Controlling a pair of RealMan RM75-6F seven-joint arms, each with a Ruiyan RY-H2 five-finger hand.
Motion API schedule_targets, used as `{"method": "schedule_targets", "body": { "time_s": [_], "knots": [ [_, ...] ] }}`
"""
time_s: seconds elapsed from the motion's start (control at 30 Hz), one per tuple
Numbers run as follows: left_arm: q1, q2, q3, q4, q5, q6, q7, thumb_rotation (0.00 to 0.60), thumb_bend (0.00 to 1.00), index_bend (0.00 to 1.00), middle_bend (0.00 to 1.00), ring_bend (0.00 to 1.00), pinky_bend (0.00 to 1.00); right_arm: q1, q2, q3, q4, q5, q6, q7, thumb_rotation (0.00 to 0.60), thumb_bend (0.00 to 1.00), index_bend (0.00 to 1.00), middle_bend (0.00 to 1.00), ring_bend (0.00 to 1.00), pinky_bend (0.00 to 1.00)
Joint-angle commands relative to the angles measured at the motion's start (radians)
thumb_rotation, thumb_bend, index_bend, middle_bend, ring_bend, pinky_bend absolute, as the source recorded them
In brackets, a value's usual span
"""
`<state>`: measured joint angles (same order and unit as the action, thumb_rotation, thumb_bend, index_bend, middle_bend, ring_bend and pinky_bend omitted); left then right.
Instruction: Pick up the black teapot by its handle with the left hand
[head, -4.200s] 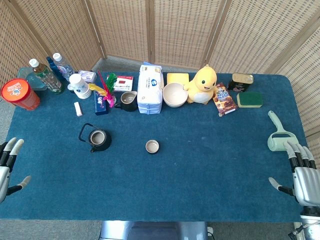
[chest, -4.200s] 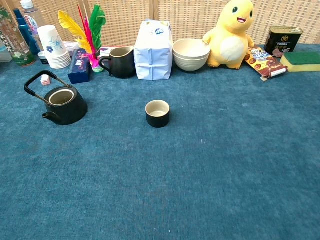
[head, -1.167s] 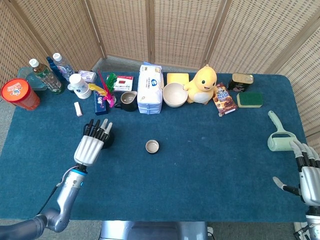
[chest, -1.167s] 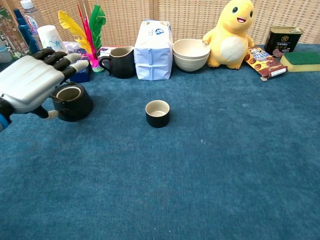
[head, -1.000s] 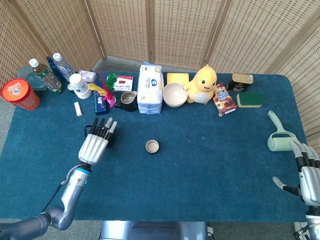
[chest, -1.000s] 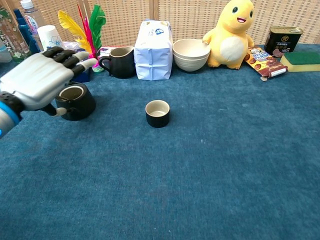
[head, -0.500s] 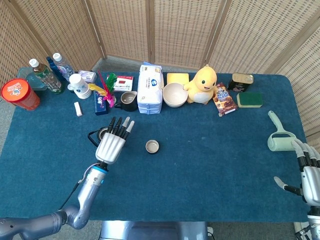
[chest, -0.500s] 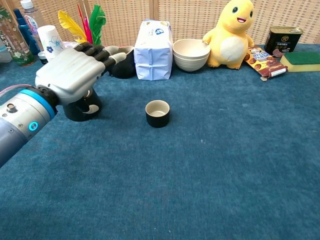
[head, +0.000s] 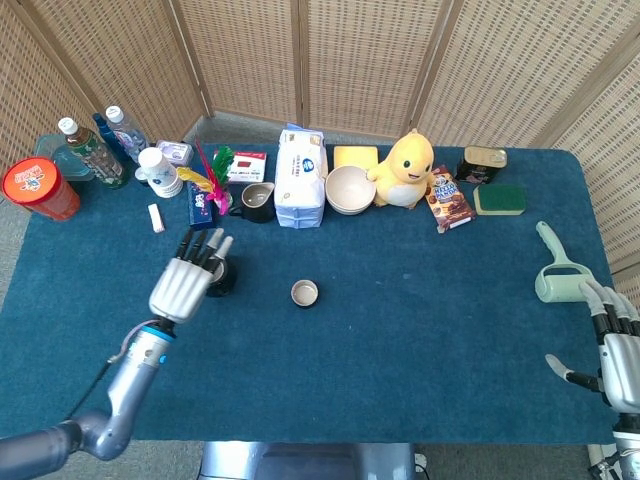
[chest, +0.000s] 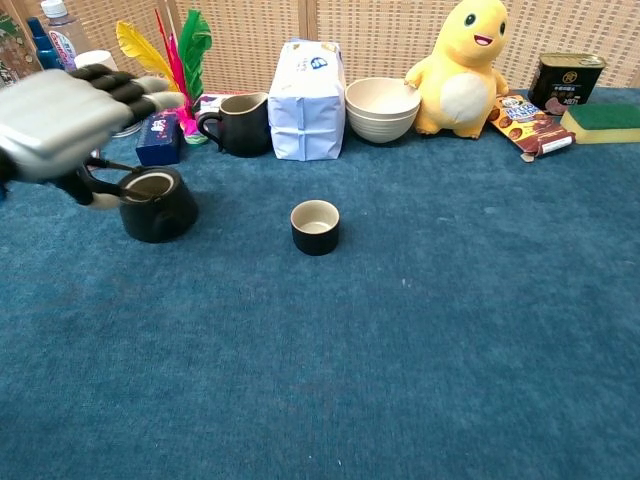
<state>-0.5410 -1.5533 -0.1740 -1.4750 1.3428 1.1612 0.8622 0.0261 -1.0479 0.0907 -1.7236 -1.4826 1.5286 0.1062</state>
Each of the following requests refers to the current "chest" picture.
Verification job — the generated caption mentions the blue bottle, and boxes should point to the blue bottle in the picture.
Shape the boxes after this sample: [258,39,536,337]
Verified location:
[26,17,65,72]

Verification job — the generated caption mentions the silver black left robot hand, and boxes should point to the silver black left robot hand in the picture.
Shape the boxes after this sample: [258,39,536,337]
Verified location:
[0,63,186,211]

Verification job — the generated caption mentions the colourful feather shuttlecock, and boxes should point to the colourful feather shuttlecock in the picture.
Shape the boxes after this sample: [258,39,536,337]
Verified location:
[115,8,214,147]

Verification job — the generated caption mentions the small black ceramic cup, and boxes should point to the small black ceramic cup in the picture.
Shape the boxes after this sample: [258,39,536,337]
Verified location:
[290,199,341,257]

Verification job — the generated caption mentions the black luncheon meat can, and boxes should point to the black luncheon meat can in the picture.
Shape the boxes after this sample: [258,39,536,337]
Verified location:
[527,53,607,117]

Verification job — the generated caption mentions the beige ceramic bowl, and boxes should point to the beige ceramic bowl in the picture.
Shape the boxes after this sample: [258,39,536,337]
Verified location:
[346,107,420,145]
[344,77,422,121]

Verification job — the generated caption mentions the green tea bottle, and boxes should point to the green tea bottle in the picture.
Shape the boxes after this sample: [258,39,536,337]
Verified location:
[0,9,44,90]

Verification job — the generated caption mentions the dark blue rectangular box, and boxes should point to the dark blue rectangular box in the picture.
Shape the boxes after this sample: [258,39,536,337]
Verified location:
[135,109,183,167]

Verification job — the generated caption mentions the wicker folding screen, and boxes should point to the wicker folding screen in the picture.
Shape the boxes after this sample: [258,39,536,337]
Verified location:
[9,0,640,95]

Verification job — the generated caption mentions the blue table cloth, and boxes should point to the blue table cloth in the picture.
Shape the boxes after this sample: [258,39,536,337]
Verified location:
[0,87,640,480]

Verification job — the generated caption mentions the black teapot with handle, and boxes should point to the black teapot with handle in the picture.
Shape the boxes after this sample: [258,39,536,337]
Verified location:
[82,157,200,245]

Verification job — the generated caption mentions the white paper bag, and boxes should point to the white paper bag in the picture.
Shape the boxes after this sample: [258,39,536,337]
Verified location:
[267,38,347,162]

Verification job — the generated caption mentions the brown biscuit box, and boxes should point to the brown biscuit box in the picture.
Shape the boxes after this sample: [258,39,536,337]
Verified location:
[487,94,577,164]

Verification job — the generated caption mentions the black ceramic pitcher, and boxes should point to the black ceramic pitcher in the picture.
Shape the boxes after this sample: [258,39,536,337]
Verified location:
[196,92,272,158]

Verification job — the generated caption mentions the clear plastic water bottle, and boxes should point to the clear plastic water bottle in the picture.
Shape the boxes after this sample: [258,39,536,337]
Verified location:
[39,0,94,73]

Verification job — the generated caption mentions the stack of floral paper cups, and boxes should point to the stack of floral paper cups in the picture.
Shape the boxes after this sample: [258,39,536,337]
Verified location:
[73,49,143,139]

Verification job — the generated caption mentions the yellow plush duck toy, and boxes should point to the yellow plush duck toy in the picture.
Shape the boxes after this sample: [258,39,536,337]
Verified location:
[404,0,511,140]

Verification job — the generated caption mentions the white pink flat box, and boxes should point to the white pink flat box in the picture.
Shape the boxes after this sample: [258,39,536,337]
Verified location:
[198,91,247,118]

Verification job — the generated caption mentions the yellow green sponge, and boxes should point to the yellow green sponge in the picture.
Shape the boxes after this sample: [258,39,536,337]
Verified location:
[559,102,640,146]

